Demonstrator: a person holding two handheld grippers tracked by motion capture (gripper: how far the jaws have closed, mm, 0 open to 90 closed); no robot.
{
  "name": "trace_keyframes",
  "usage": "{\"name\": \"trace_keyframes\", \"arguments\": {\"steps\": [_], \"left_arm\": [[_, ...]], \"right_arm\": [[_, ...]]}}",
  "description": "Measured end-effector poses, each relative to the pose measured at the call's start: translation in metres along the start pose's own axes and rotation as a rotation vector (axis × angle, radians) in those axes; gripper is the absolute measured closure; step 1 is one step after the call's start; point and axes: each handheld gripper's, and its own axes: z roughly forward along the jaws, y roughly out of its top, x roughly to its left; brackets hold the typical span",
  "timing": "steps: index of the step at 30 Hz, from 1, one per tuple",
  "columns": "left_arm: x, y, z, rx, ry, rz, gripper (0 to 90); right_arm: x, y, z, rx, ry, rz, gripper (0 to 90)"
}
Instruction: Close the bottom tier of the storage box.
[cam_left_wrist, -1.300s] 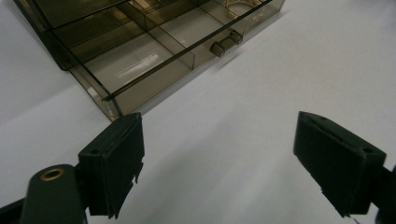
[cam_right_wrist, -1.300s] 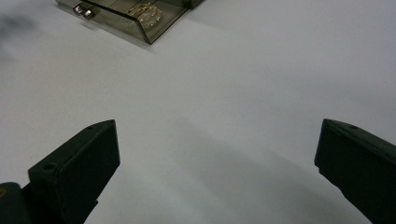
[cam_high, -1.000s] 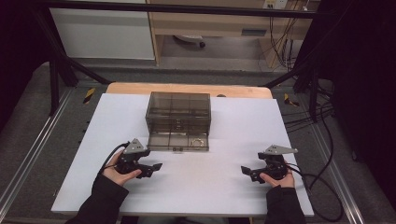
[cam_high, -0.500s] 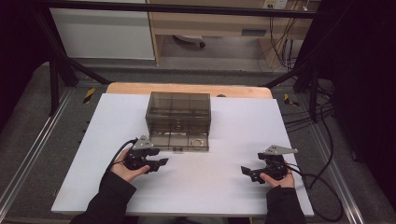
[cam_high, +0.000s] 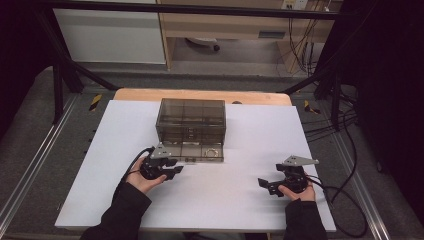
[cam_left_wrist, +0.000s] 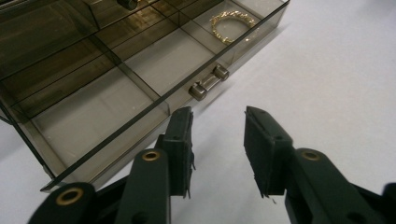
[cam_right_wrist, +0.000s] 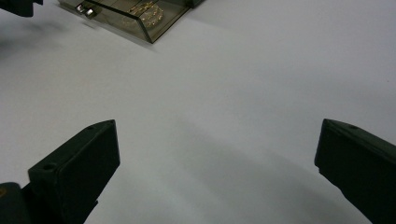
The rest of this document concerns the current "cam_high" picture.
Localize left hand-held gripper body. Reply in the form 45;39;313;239
139;142;174;181

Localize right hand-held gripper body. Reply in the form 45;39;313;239
275;155;320;195

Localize smoky transparent drawer box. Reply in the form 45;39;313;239
155;97;227;164

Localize person's right hand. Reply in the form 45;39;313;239
277;182;317;202

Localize person's left hand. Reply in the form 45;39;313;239
125;157;168;195

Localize white table board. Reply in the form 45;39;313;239
54;99;337;233

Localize yellow black tape strip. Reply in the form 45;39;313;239
88;93;104;112
303;99;322;115

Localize wooden table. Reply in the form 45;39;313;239
113;87;294;107

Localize black metal stand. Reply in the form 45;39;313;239
32;6;120;126
282;63;345;132

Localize office chair base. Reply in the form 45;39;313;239
184;36;222;53

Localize black curtain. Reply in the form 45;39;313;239
326;0;424;228
0;0;56;141

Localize white cabinet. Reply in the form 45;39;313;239
52;7;167;65

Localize wooden desk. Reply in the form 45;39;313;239
155;0;344;73

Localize black metal crossbar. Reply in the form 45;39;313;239
35;1;343;20

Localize white power strip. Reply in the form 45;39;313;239
281;0;310;11

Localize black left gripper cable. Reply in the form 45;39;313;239
121;146;156;184

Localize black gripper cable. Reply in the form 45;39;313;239
305;174;370;240
121;146;156;184

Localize black floor cable bundle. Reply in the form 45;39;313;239
301;93;361;143

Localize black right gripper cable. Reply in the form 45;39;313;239
305;174;370;240

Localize aluminium floor rail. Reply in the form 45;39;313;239
332;132;392;240
0;94;82;229

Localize hanging black cables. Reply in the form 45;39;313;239
287;14;323;77

